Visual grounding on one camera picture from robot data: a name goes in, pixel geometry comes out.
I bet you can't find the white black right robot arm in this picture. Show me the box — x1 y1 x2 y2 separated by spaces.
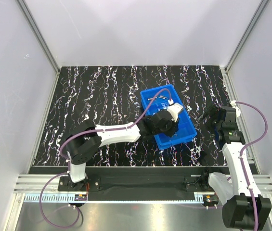
198 105 272 231

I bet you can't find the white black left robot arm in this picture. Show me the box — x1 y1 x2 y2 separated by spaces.
60 108 180 183

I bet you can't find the blue plastic divided bin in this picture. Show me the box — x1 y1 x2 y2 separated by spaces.
140 84 197 150

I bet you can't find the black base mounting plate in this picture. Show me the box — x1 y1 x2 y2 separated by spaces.
24 167 229 203

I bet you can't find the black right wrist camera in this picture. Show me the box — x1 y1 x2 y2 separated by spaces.
222 106 241 123

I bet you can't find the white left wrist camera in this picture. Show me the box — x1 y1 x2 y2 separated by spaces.
167 103 183 122

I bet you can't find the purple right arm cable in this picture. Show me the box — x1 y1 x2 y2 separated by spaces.
229 100 269 231

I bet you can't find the right aluminium corner post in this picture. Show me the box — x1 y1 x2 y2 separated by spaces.
224 0 271 73

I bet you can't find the aluminium corner post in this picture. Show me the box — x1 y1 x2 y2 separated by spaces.
16 0 62 73
224 0 271 73

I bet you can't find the left aluminium corner post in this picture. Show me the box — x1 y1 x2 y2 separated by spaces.
16 0 62 73

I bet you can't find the aluminium frame rail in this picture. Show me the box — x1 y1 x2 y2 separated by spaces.
13 175 272 205

